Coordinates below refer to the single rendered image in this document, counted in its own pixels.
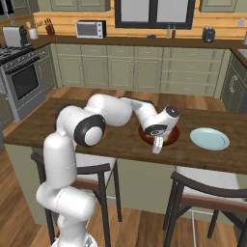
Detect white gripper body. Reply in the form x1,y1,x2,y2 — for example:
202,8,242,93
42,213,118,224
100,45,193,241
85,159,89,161
151,135,165,155

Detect red-brown bowl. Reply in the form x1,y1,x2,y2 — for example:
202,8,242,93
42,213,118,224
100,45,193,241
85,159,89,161
137,123,181,148

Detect green kitchen island base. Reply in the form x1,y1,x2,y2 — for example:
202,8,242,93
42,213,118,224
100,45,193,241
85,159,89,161
4,143,247,226

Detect light blue plate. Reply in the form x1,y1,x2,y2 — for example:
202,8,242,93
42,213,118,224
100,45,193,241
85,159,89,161
189,127,231,151

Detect dark-framed bar stool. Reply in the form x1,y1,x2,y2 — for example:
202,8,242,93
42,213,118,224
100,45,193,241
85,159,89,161
161,166,247,247
30,151,124,247

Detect green lower cupboard run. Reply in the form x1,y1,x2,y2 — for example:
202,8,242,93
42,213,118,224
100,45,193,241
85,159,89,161
50,42,232,97

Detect dark green cupboard run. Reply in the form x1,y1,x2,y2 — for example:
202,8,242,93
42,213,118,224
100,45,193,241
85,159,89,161
221,51,247,114

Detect black-framed window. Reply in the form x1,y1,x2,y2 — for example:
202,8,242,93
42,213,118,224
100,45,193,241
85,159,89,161
114,0,197,30

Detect white toaster oven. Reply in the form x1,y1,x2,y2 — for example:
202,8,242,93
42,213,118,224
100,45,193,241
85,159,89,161
75,19,107,40

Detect green cupboards beside oven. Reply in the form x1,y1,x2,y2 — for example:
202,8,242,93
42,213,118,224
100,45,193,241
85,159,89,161
34,44,58,94

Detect steel oven with hob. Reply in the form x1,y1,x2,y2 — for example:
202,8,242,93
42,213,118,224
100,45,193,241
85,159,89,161
0,43,48,123

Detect green upper cupboards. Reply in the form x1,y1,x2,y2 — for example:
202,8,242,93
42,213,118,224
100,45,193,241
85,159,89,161
199,0,247,14
37,0,112,13

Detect dark knife block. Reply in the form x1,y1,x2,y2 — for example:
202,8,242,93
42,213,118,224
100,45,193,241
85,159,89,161
43,17,56,37

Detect white pot with wooden tools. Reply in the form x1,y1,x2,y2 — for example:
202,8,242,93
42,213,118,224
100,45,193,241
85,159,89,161
25,20,43,41

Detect grey coffee machine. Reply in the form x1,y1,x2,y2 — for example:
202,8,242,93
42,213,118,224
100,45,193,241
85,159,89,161
2,25,29,49

